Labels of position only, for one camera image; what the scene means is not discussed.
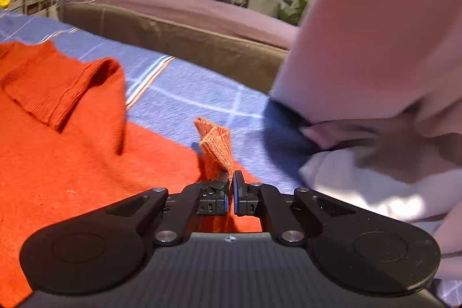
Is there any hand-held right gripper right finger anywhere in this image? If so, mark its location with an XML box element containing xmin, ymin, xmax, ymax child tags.
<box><xmin>233</xmin><ymin>170</ymin><xmax>356</xmax><ymax>247</ymax></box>

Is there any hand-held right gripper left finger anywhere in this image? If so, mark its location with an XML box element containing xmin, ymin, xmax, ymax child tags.
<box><xmin>105</xmin><ymin>179</ymin><xmax>230</xmax><ymax>247</ymax></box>

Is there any orange knit sweater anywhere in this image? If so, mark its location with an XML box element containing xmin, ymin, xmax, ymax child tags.
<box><xmin>0</xmin><ymin>41</ymin><xmax>263</xmax><ymax>308</ymax></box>

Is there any blue plaid bedsheet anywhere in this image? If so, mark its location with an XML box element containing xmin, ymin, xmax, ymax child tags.
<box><xmin>0</xmin><ymin>14</ymin><xmax>322</xmax><ymax>195</ymax></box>

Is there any white cloth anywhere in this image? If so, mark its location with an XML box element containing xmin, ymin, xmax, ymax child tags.
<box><xmin>299</xmin><ymin>148</ymin><xmax>462</xmax><ymax>280</ymax></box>

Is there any brown bed with mauve sheet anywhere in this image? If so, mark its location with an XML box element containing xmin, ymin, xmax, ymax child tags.
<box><xmin>59</xmin><ymin>0</ymin><xmax>300</xmax><ymax>95</ymax></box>

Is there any green leafy plant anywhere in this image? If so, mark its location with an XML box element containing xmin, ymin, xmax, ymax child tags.
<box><xmin>279</xmin><ymin>0</ymin><xmax>309</xmax><ymax>26</ymax></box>

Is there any beige cushion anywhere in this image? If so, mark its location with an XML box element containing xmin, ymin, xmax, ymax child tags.
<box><xmin>247</xmin><ymin>0</ymin><xmax>284</xmax><ymax>18</ymax></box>

